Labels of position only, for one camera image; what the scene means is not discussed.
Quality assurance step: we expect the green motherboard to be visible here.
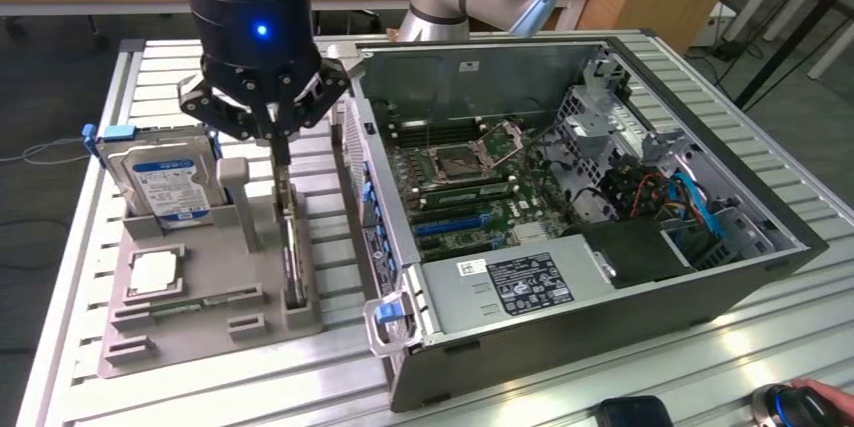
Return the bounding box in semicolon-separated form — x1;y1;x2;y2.
370;96;589;263

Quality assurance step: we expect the metal socket cover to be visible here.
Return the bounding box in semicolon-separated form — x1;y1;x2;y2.
478;119;533;168

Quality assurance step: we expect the round black silver 3D mouse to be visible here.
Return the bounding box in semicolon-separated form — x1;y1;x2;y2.
752;383;844;427

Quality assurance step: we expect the long PCIe expansion slot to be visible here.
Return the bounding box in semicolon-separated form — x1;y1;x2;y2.
417;204;483;218
413;215;487;229

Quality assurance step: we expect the perforated metal disk bay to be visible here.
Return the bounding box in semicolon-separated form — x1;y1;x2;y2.
551;59;669;188

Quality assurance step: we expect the grey power supply unit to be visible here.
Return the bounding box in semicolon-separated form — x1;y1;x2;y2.
402;238;619;339

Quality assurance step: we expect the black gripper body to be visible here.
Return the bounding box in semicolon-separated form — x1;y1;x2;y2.
183;0;325;108

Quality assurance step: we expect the black metal pole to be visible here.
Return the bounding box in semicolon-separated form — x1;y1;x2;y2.
737;0;854;113

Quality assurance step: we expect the green RAM stick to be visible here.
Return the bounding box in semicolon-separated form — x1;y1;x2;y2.
421;183;517;204
150;296;232;318

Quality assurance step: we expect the person's hand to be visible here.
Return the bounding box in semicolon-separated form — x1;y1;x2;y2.
790;379;854;406

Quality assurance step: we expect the silver CPU chip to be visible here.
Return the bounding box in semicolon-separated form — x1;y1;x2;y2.
130;252;182;293

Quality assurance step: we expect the graphics card with metal bracket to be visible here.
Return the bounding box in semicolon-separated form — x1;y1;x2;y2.
271;164;313;309

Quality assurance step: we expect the grey floor cable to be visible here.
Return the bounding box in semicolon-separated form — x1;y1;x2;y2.
0;139;92;164

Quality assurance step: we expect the grey plastic parts rack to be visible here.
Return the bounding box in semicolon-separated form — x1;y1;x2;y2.
96;156;327;381

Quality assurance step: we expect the open black PC case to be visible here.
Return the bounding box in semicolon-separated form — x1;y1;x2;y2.
326;36;832;414

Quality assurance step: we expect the light blue flat wire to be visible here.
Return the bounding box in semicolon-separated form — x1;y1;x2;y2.
690;189;736;248

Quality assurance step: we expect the hard disk with blue caddy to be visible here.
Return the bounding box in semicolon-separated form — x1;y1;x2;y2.
79;122;226;236

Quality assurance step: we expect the black phone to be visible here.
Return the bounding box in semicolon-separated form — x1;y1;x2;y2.
595;395;675;427

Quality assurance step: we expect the red orange wire bundle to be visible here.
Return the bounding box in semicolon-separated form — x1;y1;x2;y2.
630;172;680;221

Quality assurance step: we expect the metal disk bay with wires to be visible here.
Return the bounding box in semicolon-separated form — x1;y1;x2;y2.
657;134;806;273

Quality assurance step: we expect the blue case latch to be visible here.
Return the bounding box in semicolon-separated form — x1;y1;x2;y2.
374;299;410;324

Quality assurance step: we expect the white table frame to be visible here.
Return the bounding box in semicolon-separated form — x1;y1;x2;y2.
724;0;854;81

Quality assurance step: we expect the CPU socket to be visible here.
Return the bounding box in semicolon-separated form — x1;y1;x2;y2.
430;144;499;183

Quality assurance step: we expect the black plastic shroud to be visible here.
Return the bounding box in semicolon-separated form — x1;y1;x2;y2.
563;219;700;291

